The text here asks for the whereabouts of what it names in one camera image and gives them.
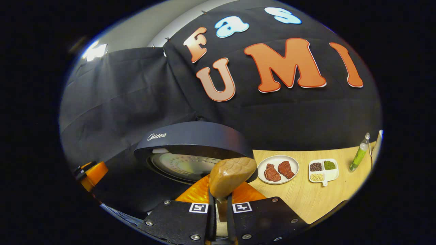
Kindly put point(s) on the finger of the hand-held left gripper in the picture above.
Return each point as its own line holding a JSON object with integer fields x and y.
{"x": 97, "y": 173}

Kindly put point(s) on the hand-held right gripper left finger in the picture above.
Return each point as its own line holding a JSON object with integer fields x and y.
{"x": 212, "y": 223}

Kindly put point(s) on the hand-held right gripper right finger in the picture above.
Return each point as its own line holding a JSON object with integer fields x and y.
{"x": 231, "y": 223}

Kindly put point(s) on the dark grey rice cooker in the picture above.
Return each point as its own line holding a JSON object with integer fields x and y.
{"x": 197, "y": 136}

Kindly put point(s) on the red meat steak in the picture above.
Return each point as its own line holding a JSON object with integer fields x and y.
{"x": 271, "y": 173}
{"x": 286, "y": 169}

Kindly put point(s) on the round white plate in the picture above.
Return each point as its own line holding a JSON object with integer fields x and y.
{"x": 277, "y": 159}

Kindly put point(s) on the black backdrop cloth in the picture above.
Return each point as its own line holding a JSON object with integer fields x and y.
{"x": 136, "y": 85}

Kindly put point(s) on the yellow soybeans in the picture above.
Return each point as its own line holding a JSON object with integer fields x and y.
{"x": 316, "y": 177}

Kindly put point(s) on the dark red beans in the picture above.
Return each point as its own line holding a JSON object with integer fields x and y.
{"x": 315, "y": 166}

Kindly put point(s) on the white divided dish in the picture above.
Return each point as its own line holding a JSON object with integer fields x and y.
{"x": 331, "y": 175}

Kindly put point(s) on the green mung beans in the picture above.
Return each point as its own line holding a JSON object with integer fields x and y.
{"x": 329, "y": 165}

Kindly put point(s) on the small ceiling light panel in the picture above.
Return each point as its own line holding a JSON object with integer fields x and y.
{"x": 95, "y": 51}

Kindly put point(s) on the green drink bottle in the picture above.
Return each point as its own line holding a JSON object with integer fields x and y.
{"x": 358, "y": 156}

